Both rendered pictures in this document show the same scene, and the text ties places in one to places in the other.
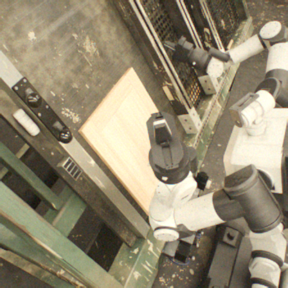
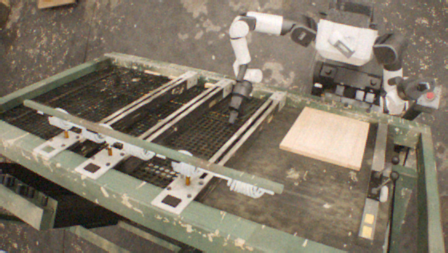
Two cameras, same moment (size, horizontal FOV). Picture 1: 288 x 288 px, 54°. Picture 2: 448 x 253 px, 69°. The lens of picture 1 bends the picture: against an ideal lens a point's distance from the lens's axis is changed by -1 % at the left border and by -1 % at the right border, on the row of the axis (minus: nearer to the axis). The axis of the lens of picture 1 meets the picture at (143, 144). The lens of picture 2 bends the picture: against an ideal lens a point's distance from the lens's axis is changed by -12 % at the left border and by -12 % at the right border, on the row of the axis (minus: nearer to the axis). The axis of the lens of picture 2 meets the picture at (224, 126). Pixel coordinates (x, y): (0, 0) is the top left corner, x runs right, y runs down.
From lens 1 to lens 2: 1.17 m
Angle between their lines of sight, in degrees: 23
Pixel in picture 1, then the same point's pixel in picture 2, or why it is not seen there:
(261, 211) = (402, 42)
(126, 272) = (412, 133)
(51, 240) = (430, 166)
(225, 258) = (347, 75)
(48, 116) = (376, 180)
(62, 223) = (409, 171)
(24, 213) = (430, 179)
